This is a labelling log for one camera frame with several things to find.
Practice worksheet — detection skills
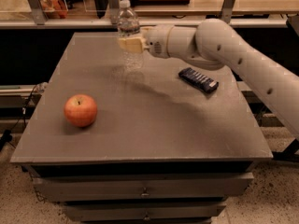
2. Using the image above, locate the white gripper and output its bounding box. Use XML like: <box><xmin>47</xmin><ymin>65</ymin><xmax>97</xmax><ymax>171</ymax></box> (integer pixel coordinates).
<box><xmin>118</xmin><ymin>24</ymin><xmax>173</xmax><ymax>59</ymax></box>

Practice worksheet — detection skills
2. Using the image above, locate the clear plastic water bottle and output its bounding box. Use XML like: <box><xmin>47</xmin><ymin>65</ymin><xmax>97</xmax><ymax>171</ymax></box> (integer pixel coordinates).
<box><xmin>117</xmin><ymin>0</ymin><xmax>143</xmax><ymax>71</ymax></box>

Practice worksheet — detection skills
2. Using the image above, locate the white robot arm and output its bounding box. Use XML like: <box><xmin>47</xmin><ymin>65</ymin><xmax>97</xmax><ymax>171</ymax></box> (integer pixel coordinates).
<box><xmin>119</xmin><ymin>19</ymin><xmax>299</xmax><ymax>139</ymax></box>

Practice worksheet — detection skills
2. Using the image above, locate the red apple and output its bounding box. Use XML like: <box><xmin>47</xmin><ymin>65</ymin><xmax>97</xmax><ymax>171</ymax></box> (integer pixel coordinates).
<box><xmin>64</xmin><ymin>94</ymin><xmax>97</xmax><ymax>128</ymax></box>

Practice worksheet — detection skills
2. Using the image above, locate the dark blue snack bar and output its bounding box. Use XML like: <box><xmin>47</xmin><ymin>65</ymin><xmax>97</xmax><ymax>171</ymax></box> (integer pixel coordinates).
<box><xmin>178</xmin><ymin>67</ymin><xmax>219</xmax><ymax>93</ymax></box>

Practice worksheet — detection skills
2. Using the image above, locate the orange bag on shelf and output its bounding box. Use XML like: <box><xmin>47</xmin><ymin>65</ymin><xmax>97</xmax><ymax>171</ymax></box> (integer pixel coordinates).
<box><xmin>39</xmin><ymin>0</ymin><xmax>67</xmax><ymax>19</ymax></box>

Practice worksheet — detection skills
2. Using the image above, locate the grey drawer cabinet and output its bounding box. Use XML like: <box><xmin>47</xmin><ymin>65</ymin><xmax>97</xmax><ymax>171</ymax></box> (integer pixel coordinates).
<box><xmin>11</xmin><ymin>33</ymin><xmax>271</xmax><ymax>224</ymax></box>

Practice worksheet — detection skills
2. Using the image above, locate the upper grey drawer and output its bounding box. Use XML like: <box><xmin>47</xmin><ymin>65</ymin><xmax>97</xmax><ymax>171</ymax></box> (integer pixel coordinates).
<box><xmin>34</xmin><ymin>173</ymin><xmax>253</xmax><ymax>202</ymax></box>

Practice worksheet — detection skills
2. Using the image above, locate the grey drawer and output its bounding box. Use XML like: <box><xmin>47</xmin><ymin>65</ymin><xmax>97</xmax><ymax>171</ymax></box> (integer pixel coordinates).
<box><xmin>64</xmin><ymin>202</ymin><xmax>225</xmax><ymax>222</ymax></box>
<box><xmin>34</xmin><ymin>173</ymin><xmax>253</xmax><ymax>202</ymax></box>

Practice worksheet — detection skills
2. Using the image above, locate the lower grey drawer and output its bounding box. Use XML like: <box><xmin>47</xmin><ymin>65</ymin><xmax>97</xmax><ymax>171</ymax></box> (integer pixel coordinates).
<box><xmin>64</xmin><ymin>202</ymin><xmax>225</xmax><ymax>222</ymax></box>

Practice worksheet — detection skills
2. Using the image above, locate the metal shelf rail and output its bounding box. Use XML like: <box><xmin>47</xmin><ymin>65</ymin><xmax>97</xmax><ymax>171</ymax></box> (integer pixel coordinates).
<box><xmin>0</xmin><ymin>18</ymin><xmax>287</xmax><ymax>30</ymax></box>

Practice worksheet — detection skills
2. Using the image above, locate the black cable on floor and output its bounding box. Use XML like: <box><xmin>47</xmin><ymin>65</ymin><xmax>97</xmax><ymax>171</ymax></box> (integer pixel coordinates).
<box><xmin>0</xmin><ymin>83</ymin><xmax>40</xmax><ymax>151</ymax></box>

